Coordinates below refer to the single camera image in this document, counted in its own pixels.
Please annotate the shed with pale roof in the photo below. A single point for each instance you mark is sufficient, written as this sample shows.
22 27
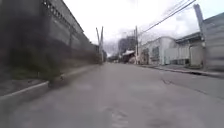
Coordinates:
128 55

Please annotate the dark tree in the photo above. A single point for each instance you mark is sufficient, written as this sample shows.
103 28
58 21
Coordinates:
126 45

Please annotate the cluster of leaning poles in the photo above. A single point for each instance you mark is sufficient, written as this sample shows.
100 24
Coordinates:
100 43

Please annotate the utility pole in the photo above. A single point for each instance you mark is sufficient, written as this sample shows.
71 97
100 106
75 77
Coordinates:
136 43

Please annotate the grey asphalt road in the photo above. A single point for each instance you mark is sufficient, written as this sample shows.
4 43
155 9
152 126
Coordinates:
126 93

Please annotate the pale building with gate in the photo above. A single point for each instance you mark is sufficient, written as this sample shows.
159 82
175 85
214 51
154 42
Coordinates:
163 50

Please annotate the grey pavement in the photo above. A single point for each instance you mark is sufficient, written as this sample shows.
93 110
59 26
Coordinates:
186 70

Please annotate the concrete kerb strip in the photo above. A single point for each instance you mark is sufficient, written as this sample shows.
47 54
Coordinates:
26 89

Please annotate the grey pole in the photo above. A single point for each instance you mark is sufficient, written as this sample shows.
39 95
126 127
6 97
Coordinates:
199 16

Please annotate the grey building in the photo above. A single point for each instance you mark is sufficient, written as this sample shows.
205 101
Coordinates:
215 40

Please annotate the long grey wall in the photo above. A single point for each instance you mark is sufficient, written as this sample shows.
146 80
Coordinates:
60 30

